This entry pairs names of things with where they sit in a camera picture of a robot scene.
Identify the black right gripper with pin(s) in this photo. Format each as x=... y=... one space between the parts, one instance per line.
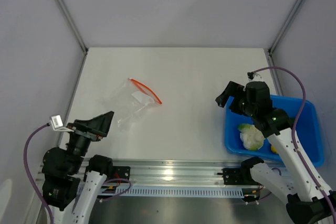
x=231 y=89

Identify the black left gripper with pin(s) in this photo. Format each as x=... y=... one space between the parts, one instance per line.
x=94 y=128

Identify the clear orange zip top bag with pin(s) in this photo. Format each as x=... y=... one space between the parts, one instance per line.
x=129 y=102

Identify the white toy cauliflower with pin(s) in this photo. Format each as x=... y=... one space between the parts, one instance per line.
x=251 y=137

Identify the yellow toy lemon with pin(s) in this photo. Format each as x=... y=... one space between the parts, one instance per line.
x=273 y=149

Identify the green toy cucumber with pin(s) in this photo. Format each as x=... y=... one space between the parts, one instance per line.
x=291 y=120

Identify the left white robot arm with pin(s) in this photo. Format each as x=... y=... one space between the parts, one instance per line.
x=61 y=165

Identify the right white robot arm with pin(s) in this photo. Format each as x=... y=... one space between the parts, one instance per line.
x=309 y=198

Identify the blue plastic bin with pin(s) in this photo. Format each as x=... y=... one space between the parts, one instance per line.
x=307 y=128

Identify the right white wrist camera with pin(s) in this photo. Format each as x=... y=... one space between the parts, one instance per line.
x=254 y=77

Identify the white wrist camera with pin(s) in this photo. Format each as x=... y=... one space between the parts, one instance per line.
x=57 y=124
x=254 y=77

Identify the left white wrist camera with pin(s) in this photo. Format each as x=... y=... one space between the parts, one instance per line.
x=57 y=124

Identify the left black base bracket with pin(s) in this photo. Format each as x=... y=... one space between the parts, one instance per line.
x=121 y=172

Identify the black base bracket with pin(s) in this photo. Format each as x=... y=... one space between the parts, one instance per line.
x=233 y=176
x=121 y=172

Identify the aluminium mounting rail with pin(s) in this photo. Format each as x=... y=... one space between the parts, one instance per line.
x=170 y=173

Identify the right black base bracket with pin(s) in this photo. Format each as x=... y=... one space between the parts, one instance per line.
x=233 y=176

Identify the white slotted cable duct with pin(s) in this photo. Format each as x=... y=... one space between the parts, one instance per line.
x=160 y=191

